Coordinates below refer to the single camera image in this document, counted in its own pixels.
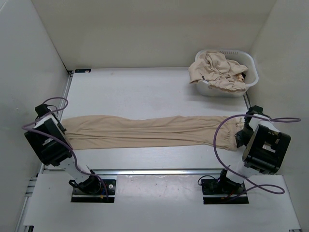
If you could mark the beige trousers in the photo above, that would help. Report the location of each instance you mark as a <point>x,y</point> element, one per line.
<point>101,131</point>

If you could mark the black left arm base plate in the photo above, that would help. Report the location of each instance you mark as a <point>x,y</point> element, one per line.
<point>93,191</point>

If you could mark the aluminium right table rail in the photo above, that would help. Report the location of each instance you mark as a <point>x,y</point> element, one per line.
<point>247,100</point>

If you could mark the aluminium front table rail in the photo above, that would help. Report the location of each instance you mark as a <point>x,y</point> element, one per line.
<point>157,171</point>

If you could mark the aluminium left table rail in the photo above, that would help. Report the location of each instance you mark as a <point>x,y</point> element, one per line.
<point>62,102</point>

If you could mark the beige clothes in basket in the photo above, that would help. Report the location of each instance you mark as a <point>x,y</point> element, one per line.
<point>221,73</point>

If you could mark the white front cover board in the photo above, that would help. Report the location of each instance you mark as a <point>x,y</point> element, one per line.
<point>154,204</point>

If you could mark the white laundry basket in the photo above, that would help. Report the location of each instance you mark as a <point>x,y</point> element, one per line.
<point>251,77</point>

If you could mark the black corner label sticker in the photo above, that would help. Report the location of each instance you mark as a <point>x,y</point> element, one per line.
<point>82,70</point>

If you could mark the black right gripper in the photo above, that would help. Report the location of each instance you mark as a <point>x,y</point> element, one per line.
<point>240,139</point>

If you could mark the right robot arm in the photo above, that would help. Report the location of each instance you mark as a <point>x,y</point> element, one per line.
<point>265,148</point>

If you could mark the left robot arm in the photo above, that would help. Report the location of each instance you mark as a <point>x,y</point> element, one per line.
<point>46,137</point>

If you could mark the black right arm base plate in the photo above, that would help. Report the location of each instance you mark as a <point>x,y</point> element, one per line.
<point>215,192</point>

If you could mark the aluminium table rail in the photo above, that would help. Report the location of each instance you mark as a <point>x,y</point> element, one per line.
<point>247,100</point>
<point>62,102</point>
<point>157,171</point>

